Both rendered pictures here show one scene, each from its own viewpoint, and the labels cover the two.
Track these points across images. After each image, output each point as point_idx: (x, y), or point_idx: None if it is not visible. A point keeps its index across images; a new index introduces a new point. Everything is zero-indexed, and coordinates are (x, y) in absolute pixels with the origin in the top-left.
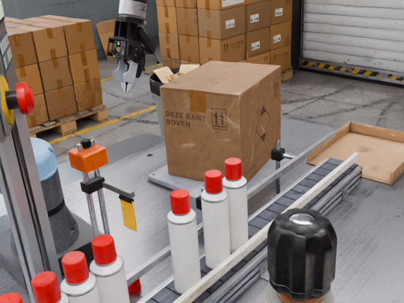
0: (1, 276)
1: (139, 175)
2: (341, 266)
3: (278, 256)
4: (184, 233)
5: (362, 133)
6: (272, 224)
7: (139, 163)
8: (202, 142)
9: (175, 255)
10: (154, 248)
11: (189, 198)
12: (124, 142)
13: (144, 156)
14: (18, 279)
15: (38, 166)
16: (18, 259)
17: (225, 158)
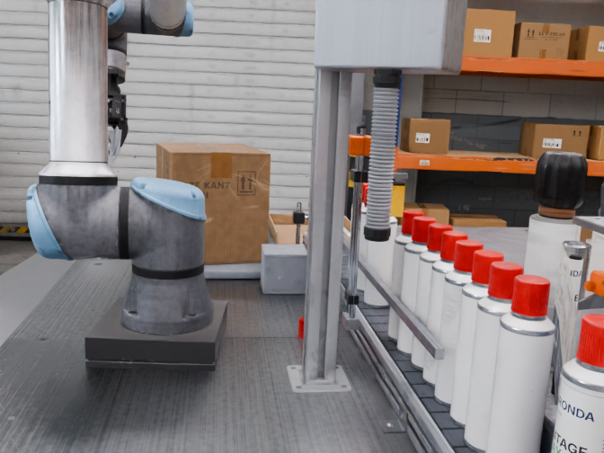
0: (146, 373)
1: (123, 278)
2: None
3: (569, 173)
4: (395, 233)
5: (282, 223)
6: (550, 158)
7: (99, 270)
8: (222, 214)
9: (385, 260)
10: (267, 312)
11: (269, 258)
12: (33, 261)
13: (92, 265)
14: (190, 359)
15: (204, 199)
16: (176, 335)
17: (251, 228)
